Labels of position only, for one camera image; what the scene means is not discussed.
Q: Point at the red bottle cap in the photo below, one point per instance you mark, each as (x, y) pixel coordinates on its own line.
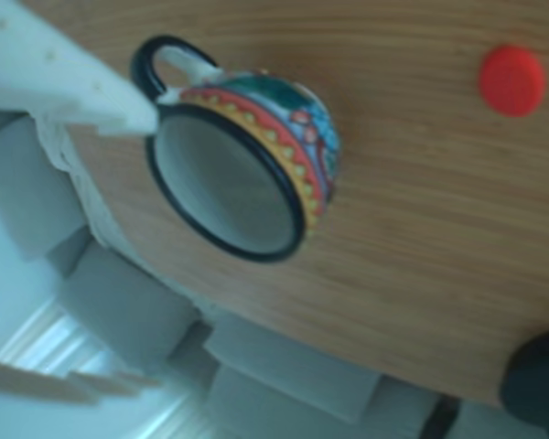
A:
(512, 80)

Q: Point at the white curtain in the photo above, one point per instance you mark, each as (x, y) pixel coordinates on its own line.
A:
(64, 338)

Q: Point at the white knitted blanket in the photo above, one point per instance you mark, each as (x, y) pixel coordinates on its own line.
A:
(82, 192)

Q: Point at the beige sofa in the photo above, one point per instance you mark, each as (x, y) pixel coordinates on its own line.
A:
(119, 297)

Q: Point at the patterned mug with black rim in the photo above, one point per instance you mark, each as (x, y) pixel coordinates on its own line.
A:
(229, 201)

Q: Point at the black round object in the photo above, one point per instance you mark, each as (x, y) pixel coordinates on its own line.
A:
(540, 379)

